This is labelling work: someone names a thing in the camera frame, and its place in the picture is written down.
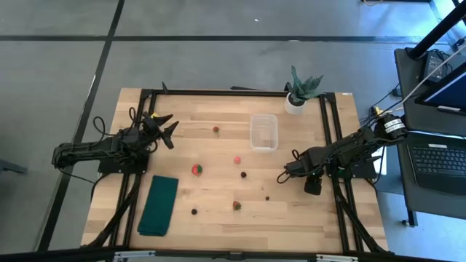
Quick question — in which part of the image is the dark green folded cloth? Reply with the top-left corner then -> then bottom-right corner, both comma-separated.
137,175 -> 180,237

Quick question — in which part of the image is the black cable bundle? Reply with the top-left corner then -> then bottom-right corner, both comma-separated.
359,83 -> 403,127

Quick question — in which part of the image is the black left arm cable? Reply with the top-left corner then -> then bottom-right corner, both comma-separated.
92,106 -> 138,138

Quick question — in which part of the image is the black diagonal pole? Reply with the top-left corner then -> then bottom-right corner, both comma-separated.
407,0 -> 466,60

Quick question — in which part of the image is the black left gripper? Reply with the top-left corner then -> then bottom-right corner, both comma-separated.
141,112 -> 181,151

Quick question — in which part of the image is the black computer monitor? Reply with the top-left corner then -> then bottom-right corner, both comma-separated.
414,61 -> 466,116

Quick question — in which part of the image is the green snake plant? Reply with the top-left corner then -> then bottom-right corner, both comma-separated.
285,65 -> 325,105

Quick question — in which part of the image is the dark grey side desk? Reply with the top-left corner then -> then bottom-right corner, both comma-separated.
394,47 -> 466,229

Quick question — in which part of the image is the white plant pot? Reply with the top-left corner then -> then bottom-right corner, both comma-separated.
283,92 -> 307,116

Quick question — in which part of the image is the clear plastic tupperware container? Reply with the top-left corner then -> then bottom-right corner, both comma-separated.
249,114 -> 280,152

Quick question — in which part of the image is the black aluminium table frame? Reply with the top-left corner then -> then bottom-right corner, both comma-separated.
82,82 -> 392,255

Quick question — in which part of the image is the white cable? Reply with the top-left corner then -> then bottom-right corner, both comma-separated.
400,43 -> 466,106

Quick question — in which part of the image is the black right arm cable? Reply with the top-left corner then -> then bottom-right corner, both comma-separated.
276,148 -> 304,185

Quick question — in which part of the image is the black crossbeam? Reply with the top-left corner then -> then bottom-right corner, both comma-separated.
0,246 -> 466,262

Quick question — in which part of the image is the grey furniture leg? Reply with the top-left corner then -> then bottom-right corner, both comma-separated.
0,159 -> 29,175

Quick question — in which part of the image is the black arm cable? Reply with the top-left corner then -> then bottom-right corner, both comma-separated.
276,148 -> 304,185
92,106 -> 138,138

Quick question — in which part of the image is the silver metal bracket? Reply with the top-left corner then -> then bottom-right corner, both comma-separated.
113,250 -> 157,260
315,253 -> 360,262

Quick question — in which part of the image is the black power adapter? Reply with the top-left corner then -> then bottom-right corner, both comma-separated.
422,49 -> 454,84

